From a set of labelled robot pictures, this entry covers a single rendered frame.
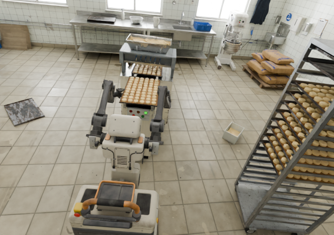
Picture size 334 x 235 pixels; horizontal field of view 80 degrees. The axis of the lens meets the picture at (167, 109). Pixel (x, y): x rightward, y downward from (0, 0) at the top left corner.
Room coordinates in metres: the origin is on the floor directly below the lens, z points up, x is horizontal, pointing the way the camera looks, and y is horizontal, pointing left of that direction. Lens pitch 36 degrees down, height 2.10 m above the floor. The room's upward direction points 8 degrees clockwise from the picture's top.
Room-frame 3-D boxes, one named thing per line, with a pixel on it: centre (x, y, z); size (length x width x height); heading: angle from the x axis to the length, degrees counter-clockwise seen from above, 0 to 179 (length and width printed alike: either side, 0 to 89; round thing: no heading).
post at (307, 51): (1.44, -0.92, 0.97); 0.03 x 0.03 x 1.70; 1
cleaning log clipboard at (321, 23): (4.79, -3.05, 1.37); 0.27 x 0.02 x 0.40; 11
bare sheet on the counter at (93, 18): (4.92, 1.81, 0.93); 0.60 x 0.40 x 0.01; 102
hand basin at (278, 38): (5.74, -2.68, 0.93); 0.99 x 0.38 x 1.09; 11
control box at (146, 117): (1.70, 0.30, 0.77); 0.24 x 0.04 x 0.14; 92
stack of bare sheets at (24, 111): (2.35, 2.23, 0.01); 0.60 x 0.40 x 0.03; 48
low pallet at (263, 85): (4.87, -2.42, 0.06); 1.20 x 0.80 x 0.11; 14
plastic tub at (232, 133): (2.43, -1.09, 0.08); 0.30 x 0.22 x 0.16; 147
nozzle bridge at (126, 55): (2.57, 0.34, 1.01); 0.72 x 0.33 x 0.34; 92
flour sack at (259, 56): (5.13, -2.39, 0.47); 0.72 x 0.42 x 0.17; 102
